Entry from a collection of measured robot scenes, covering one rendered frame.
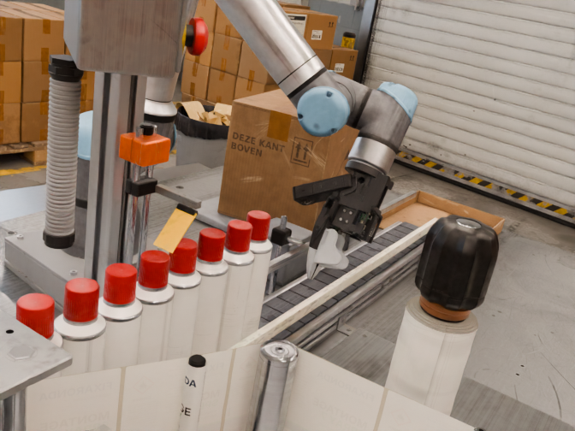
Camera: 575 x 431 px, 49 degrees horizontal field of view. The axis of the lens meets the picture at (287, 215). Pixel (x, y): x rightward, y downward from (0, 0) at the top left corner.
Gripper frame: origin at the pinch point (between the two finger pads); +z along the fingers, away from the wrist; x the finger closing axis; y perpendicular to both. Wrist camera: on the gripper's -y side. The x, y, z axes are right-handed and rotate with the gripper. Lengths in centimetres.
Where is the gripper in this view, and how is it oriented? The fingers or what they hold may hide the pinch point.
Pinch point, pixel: (309, 270)
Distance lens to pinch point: 109.8
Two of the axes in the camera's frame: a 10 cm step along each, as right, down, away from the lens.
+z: -4.1, 9.1, -1.0
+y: 8.3, 3.3, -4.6
